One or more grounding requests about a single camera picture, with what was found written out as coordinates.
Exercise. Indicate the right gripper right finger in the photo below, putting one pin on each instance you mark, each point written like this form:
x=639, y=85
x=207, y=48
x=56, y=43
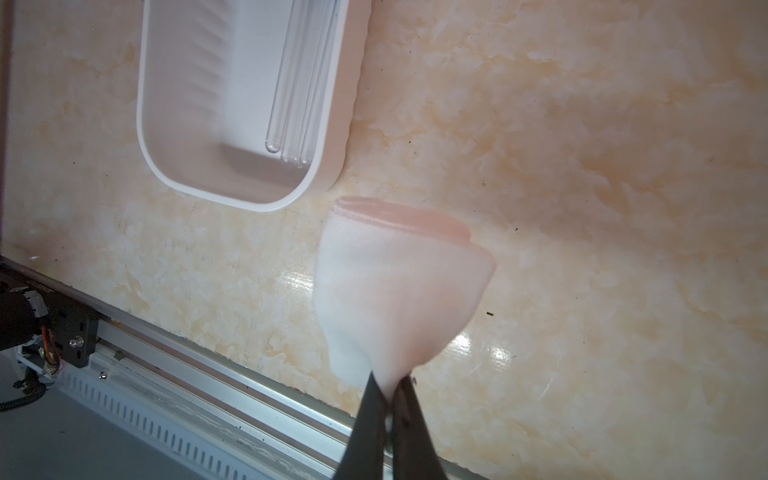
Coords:
x=414, y=456

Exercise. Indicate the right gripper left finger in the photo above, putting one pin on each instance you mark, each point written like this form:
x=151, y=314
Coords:
x=363, y=458

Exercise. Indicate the white wipe cloth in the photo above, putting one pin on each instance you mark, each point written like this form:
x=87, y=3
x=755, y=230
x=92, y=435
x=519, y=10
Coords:
x=393, y=286

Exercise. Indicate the test tube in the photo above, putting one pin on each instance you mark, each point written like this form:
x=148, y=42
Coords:
x=322, y=57
x=315, y=17
x=290, y=58

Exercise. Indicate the white rectangular tray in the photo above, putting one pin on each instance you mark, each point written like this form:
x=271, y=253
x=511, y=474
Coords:
x=208, y=72

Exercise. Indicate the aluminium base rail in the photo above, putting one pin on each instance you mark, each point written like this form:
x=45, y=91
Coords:
x=224, y=421

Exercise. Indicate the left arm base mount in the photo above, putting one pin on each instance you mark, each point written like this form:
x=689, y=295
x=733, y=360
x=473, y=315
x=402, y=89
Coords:
x=45, y=331

